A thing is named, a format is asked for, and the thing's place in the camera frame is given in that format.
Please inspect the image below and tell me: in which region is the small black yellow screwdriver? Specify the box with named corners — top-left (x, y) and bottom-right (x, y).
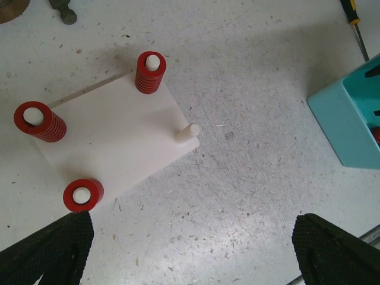
top-left (340, 0), bottom-right (369, 62)

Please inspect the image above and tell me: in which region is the claw hammer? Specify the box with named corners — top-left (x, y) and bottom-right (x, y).
top-left (49, 0), bottom-right (77, 25)

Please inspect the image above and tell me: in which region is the brown tape roll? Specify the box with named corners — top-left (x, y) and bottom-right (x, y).
top-left (0, 0), bottom-right (30, 24)

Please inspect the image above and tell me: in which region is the red spring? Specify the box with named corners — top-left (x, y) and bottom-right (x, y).
top-left (370, 126), bottom-right (380, 146)
top-left (63, 179), bottom-right (104, 213)
top-left (14, 101), bottom-right (67, 143)
top-left (135, 51), bottom-right (167, 94)

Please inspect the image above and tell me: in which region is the white peg board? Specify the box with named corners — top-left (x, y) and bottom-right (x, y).
top-left (36, 74), bottom-right (200, 204)

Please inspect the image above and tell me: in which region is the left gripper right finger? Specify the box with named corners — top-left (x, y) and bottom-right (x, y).
top-left (292, 213), bottom-right (379, 284)

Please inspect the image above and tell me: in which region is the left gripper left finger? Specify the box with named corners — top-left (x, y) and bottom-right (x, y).
top-left (1, 211), bottom-right (94, 284)

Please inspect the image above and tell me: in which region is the teal plastic tray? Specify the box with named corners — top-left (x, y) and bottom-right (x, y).
top-left (308, 55), bottom-right (379, 170)

